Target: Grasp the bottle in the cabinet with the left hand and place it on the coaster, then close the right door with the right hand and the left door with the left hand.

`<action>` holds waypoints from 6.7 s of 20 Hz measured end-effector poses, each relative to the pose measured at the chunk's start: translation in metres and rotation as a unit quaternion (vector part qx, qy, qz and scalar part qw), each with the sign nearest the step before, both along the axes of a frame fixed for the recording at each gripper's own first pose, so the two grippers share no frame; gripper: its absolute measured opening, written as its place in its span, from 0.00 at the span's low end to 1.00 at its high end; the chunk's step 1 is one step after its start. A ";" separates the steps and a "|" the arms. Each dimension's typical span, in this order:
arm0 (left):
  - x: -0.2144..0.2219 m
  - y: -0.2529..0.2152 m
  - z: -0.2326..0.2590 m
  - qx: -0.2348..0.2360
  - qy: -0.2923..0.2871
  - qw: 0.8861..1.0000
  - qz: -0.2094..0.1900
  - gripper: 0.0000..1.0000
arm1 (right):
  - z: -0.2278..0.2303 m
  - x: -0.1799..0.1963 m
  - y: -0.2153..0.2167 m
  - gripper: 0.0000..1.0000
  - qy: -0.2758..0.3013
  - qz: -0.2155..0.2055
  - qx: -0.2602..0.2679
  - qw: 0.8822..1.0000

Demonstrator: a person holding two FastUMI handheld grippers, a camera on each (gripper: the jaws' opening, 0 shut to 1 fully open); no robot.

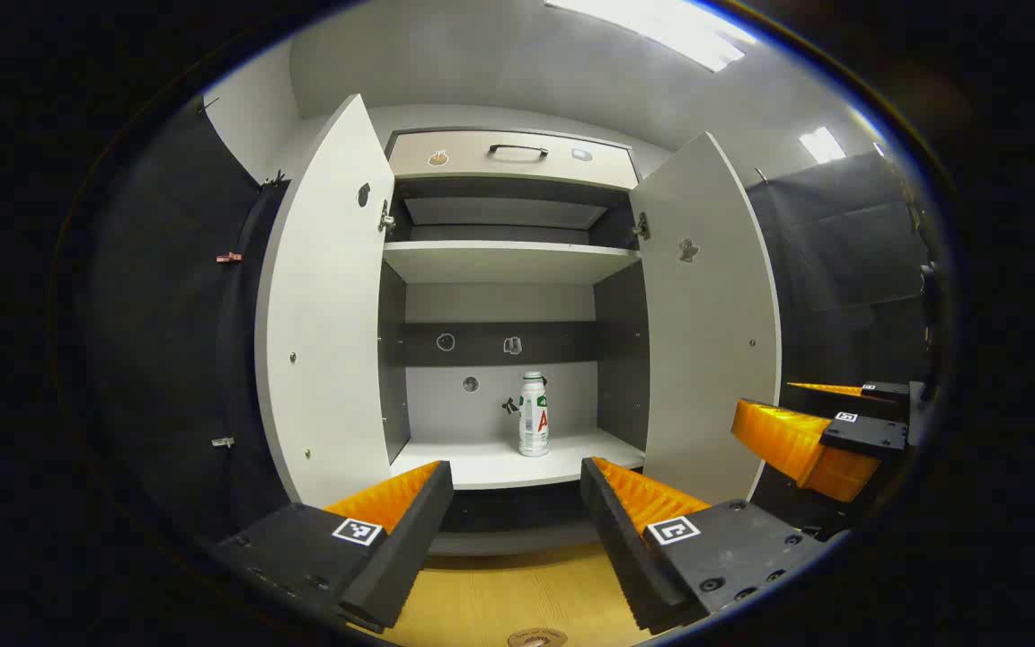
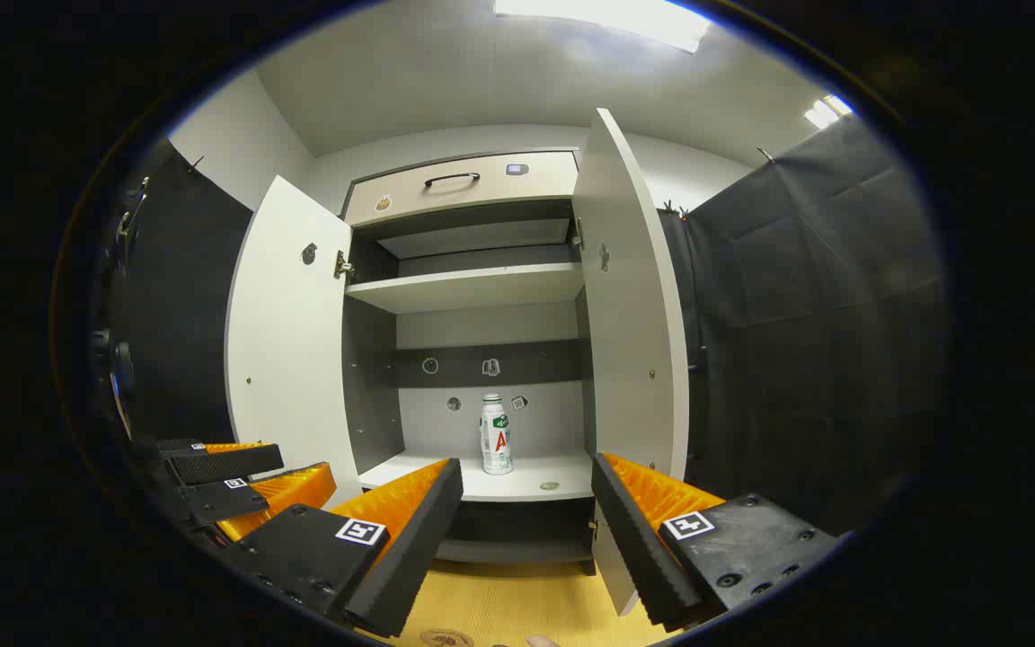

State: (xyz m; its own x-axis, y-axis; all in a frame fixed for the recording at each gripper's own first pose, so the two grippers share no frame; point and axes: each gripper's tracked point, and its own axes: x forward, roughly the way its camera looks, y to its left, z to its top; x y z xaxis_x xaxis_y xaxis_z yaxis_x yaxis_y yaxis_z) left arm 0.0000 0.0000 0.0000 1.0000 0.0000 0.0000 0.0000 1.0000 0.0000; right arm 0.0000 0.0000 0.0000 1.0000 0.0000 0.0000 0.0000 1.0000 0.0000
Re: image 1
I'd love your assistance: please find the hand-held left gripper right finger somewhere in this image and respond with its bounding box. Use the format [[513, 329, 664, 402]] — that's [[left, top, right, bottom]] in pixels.
[[579, 456, 828, 636]]

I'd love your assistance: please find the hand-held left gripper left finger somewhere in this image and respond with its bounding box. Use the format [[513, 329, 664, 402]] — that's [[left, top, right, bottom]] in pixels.
[[212, 460, 456, 634]]

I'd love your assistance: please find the white bottle green label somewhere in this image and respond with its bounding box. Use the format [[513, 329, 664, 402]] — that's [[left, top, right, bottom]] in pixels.
[[518, 371, 551, 457]]

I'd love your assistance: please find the white cabinet door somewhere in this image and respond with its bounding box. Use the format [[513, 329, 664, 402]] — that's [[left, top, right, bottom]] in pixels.
[[255, 94, 395, 509], [630, 132, 783, 506]]

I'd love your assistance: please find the white and grey cabinet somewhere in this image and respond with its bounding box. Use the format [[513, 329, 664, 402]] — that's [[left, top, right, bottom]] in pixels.
[[378, 126, 653, 558]]

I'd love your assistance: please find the white cabinet shelf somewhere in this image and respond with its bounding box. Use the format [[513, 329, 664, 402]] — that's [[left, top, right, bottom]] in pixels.
[[390, 427, 646, 491], [383, 241, 642, 286]]

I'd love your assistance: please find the beige cabinet drawer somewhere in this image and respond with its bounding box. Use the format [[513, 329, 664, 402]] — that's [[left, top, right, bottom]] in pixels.
[[389, 130, 640, 190]]

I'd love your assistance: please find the black backdrop cloth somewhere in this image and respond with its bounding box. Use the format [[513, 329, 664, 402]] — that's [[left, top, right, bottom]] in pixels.
[[747, 148, 942, 540], [91, 99, 289, 540]]

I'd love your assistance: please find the small ceiling light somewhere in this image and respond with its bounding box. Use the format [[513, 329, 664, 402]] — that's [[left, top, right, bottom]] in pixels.
[[798, 126, 846, 164]]

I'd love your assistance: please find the long ceiling light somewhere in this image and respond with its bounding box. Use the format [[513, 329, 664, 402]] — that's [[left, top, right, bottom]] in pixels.
[[544, 0, 756, 73]]

